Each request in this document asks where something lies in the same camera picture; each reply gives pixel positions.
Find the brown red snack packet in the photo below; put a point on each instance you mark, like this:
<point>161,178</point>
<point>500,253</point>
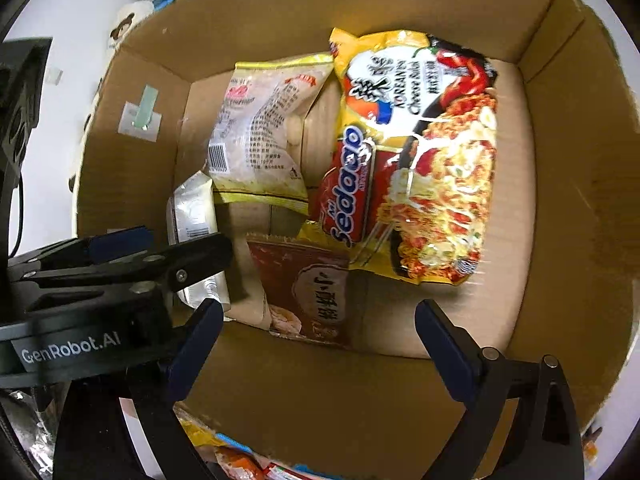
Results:
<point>310,290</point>

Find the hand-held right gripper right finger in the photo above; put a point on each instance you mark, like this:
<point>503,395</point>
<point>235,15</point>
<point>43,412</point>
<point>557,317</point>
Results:
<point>445,355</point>

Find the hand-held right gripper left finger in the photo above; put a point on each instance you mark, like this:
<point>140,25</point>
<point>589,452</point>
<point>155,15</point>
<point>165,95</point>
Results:
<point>192,355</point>

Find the brown cardboard box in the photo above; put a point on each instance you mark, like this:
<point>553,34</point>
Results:
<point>350,10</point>

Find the pale yellow snack packet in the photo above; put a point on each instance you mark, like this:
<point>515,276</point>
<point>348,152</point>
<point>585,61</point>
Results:
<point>260,125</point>

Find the red instant noodle packet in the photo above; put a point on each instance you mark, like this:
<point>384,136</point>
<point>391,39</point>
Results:
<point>345,195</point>

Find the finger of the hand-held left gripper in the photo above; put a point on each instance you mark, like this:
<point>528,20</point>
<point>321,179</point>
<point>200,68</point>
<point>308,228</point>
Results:
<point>120,245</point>
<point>200,260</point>

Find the silver white snack packet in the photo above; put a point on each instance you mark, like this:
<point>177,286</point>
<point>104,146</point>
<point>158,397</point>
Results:
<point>192,210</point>

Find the crumpled silver plastic bag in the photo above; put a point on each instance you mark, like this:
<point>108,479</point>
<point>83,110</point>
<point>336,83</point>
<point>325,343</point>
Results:
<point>25,435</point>

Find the bear print white bedding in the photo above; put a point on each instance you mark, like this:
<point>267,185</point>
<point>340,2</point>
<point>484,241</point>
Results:
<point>122,27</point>

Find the yellow instant noodle packet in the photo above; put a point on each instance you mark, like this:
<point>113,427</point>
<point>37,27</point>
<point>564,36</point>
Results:
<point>450,185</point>

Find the small white wall patch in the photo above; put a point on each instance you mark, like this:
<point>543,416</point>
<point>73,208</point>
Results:
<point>55,75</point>

